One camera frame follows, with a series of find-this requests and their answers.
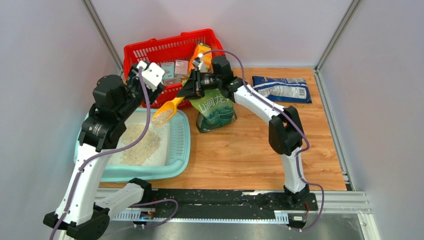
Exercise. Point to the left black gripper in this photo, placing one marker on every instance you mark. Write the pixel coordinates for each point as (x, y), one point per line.
(133, 76)

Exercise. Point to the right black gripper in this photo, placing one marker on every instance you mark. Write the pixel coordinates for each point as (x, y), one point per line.
(193, 85)

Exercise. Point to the yellow plastic scoop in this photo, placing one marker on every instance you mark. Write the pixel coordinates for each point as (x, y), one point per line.
(166, 112)

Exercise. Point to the green litter bag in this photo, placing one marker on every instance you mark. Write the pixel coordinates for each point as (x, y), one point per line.
(214, 111)

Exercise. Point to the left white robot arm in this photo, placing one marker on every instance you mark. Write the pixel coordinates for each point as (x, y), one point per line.
(79, 214)

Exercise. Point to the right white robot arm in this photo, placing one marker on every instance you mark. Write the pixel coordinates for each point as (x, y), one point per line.
(285, 131)

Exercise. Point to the teal small box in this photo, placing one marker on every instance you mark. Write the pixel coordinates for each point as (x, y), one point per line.
(169, 69)

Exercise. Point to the pink grey small box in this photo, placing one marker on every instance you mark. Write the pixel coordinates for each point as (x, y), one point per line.
(181, 67)

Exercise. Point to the teal plastic litter box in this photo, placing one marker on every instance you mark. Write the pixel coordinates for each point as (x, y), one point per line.
(177, 139)

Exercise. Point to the beige cat litter pile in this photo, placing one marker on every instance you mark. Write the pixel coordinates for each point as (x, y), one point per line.
(148, 152)

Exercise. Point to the red plastic shopping basket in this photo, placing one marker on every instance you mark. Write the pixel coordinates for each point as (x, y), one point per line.
(181, 47)

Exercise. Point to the orange green sponge pack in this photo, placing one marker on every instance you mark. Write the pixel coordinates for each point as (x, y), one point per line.
(201, 48)

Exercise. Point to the blue white snack bag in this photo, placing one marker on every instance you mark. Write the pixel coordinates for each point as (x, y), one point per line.
(293, 90)

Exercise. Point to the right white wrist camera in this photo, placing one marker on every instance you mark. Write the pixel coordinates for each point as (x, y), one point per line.
(198, 63)

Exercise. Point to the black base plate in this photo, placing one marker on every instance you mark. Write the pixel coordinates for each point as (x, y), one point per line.
(223, 204)

